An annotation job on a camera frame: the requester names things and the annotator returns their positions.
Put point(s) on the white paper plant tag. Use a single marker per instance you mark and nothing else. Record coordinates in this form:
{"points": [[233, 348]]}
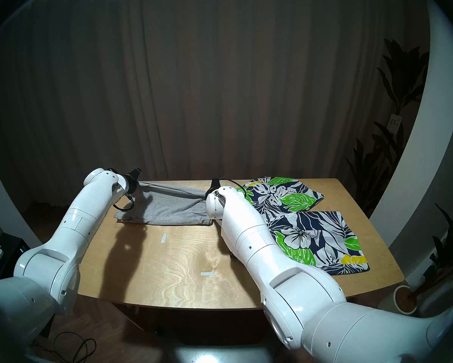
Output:
{"points": [[394, 123]]}

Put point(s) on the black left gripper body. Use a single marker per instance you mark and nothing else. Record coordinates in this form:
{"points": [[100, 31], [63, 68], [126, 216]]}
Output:
{"points": [[132, 186]]}

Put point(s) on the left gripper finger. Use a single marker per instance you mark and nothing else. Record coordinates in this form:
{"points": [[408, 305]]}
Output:
{"points": [[137, 173]]}

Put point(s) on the grey shorts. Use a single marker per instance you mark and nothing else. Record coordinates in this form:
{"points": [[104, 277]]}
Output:
{"points": [[166, 211]]}

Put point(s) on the tall dark leafy plant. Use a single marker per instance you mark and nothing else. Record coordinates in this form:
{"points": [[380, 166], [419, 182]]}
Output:
{"points": [[400, 78]]}

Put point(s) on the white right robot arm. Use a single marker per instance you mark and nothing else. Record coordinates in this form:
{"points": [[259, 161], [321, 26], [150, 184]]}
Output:
{"points": [[249, 233]]}

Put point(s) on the floral print shorts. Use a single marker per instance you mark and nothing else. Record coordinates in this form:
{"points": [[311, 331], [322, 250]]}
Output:
{"points": [[317, 233]]}

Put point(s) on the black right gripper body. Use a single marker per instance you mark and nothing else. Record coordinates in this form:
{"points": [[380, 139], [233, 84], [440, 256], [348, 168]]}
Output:
{"points": [[214, 184]]}

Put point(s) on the black computer tower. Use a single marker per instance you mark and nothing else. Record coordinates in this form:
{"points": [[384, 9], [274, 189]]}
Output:
{"points": [[11, 248]]}

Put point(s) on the white robot torso base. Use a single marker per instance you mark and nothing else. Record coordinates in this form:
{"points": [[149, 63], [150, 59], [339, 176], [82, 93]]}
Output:
{"points": [[219, 354]]}

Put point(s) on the white cylindrical plant pot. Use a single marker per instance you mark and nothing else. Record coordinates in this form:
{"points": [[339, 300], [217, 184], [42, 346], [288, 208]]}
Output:
{"points": [[396, 301]]}

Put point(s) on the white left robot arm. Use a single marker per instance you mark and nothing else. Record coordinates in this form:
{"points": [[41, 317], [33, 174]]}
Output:
{"points": [[86, 214]]}

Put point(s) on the dark plant in pot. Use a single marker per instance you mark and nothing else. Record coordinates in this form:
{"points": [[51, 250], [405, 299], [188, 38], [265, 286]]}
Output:
{"points": [[451, 248]]}

